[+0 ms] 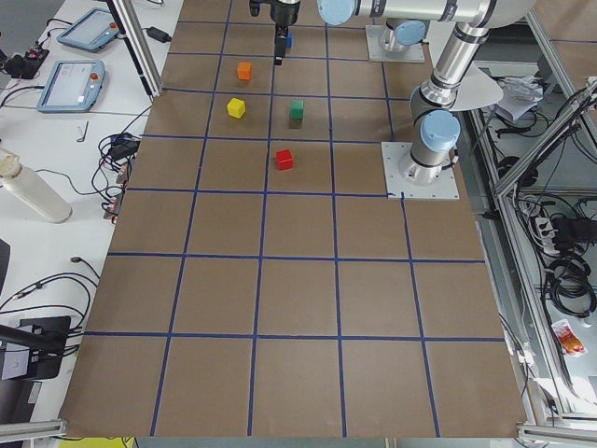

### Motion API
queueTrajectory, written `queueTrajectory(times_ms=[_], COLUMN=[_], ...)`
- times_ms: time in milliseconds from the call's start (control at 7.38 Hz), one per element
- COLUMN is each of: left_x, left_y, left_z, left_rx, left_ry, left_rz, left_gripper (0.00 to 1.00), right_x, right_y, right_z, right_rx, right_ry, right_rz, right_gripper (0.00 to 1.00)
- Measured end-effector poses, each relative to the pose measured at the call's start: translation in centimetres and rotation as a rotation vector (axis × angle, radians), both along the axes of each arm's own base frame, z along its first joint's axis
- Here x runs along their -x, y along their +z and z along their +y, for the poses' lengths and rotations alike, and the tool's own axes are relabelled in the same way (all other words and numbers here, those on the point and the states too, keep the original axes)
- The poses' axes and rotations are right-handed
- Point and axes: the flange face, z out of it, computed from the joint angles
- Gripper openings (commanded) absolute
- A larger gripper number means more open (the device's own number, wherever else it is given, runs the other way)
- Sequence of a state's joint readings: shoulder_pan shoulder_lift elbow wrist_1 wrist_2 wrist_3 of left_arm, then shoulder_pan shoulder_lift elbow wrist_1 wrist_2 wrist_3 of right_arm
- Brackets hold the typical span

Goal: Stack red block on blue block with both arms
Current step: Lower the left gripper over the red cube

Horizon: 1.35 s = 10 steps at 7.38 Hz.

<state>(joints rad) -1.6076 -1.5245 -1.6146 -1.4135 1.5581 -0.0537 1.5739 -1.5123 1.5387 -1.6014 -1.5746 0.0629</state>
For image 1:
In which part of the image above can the green wooden block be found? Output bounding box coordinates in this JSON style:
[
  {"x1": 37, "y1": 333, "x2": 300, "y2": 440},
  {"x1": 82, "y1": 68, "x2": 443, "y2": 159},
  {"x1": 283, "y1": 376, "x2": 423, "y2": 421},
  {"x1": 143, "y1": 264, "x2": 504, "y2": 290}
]
[{"x1": 289, "y1": 99, "x2": 305, "y2": 120}]

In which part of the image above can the aluminium frame post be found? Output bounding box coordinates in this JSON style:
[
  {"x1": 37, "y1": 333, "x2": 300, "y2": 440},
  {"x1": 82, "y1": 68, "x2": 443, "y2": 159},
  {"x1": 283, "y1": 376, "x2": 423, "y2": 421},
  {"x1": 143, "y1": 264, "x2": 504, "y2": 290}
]
[{"x1": 106, "y1": 0, "x2": 162, "y2": 98}]

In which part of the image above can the white bottle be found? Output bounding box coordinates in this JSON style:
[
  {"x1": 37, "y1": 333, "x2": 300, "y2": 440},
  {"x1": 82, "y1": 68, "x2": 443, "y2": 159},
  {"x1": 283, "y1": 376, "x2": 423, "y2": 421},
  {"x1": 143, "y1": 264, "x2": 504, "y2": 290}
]
[{"x1": 1, "y1": 148, "x2": 72, "y2": 224}]

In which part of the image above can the teach pendant tablet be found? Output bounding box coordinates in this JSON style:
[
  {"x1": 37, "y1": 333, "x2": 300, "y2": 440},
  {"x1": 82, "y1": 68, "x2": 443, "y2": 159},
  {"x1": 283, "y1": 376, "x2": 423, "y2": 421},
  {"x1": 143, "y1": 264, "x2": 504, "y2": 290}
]
[
  {"x1": 36, "y1": 60, "x2": 105, "y2": 113},
  {"x1": 57, "y1": 7, "x2": 118, "y2": 52}
]

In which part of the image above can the red wooden block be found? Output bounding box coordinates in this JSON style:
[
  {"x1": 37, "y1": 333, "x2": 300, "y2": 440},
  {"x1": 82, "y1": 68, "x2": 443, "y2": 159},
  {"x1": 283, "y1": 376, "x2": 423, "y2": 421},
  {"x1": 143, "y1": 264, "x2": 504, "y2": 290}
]
[{"x1": 274, "y1": 148, "x2": 294, "y2": 171}]

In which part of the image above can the hex key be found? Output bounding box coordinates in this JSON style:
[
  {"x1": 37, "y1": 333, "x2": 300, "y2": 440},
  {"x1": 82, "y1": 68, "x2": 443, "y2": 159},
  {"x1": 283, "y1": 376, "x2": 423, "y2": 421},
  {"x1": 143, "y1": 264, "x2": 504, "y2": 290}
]
[{"x1": 76, "y1": 121, "x2": 90, "y2": 143}]

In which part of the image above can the orange wooden block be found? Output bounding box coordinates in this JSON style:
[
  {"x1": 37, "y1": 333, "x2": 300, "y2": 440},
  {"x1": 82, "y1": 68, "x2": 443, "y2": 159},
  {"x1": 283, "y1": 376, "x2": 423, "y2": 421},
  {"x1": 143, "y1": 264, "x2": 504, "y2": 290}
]
[{"x1": 237, "y1": 62, "x2": 253, "y2": 81}]

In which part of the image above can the blue wooden block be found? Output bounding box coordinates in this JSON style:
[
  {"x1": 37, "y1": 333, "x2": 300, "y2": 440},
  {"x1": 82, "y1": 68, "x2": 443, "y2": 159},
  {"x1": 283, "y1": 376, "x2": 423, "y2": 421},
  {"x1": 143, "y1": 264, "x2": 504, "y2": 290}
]
[{"x1": 285, "y1": 31, "x2": 293, "y2": 49}]

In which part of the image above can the black power adapter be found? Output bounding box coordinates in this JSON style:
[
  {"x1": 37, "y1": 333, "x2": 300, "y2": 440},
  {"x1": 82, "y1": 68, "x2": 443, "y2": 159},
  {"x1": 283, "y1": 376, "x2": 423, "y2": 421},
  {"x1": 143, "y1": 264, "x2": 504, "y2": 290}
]
[{"x1": 146, "y1": 27, "x2": 172, "y2": 43}]

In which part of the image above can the lower teach pendant tablet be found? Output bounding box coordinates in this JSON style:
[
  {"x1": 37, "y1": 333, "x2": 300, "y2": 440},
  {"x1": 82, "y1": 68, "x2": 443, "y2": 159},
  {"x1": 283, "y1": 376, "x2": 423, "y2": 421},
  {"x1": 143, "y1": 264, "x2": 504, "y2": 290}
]
[{"x1": 36, "y1": 60, "x2": 105, "y2": 113}]

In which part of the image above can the red snack packet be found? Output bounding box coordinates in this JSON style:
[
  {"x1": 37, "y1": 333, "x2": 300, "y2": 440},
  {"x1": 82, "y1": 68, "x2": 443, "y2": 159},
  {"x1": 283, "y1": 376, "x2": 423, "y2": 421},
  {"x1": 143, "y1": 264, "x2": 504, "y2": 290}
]
[{"x1": 551, "y1": 319, "x2": 587, "y2": 357}]

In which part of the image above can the upper teach pendant tablet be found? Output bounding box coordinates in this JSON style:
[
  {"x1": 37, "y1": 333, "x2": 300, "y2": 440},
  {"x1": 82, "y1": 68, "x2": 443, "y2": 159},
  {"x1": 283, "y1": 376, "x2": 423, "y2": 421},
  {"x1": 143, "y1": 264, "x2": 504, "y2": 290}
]
[{"x1": 57, "y1": 7, "x2": 118, "y2": 52}]

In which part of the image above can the yellow wooden block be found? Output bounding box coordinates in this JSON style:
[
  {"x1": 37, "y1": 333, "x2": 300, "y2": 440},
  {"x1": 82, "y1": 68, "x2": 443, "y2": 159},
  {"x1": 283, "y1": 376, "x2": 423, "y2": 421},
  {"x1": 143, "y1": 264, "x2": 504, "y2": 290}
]
[{"x1": 227, "y1": 97, "x2": 246, "y2": 119}]

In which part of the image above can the crumpled white paper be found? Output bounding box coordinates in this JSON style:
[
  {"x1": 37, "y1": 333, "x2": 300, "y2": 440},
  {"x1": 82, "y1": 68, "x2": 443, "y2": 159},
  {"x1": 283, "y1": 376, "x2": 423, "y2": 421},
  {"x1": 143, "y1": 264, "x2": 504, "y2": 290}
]
[{"x1": 497, "y1": 76, "x2": 543, "y2": 122}]

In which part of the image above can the white power strip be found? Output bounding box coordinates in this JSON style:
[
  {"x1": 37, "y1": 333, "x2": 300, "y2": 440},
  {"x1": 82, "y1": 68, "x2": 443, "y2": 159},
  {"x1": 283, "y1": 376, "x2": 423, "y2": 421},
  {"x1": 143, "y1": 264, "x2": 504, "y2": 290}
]
[{"x1": 534, "y1": 216, "x2": 560, "y2": 257}]

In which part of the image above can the black monitor stand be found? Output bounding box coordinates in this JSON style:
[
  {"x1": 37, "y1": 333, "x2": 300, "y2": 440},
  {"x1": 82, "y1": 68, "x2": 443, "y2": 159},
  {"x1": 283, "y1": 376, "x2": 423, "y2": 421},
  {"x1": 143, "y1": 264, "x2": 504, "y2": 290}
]
[{"x1": 1, "y1": 316, "x2": 71, "y2": 381}]

